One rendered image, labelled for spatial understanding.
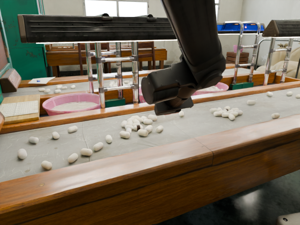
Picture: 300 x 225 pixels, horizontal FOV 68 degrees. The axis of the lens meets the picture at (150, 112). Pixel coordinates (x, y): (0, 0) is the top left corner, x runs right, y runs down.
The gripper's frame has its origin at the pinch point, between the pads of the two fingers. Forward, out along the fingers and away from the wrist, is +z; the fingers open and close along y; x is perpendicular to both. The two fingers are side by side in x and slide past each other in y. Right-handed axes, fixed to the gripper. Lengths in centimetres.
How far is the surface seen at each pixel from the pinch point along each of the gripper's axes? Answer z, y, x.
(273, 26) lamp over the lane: 1, -64, -30
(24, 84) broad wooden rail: 79, 45, -55
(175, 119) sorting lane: 20.8, -14.6, -1.9
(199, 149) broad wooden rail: -1.4, -7.3, 13.5
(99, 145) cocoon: 10.2, 17.5, 4.3
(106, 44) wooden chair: 198, -42, -169
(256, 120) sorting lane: 10.6, -43.3, 7.2
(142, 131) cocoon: 12.8, 2.7, 2.3
